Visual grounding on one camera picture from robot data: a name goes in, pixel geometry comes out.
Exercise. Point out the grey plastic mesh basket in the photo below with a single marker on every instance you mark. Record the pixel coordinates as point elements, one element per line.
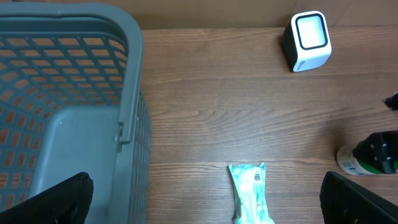
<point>71,102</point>

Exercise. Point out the mint green wipes packet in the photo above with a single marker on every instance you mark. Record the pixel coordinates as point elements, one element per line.
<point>249,185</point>

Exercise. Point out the white barcode scanner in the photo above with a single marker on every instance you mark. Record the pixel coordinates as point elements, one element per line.
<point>306,41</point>

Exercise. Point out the green lid jar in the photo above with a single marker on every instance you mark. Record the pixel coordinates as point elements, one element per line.
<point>348,163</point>

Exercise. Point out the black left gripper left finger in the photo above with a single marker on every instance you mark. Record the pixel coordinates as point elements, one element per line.
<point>64,203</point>

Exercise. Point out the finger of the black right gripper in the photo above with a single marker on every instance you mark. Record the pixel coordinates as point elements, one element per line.
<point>392,102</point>
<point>377,154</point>

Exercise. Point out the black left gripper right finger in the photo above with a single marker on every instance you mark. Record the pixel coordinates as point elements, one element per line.
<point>344,202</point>

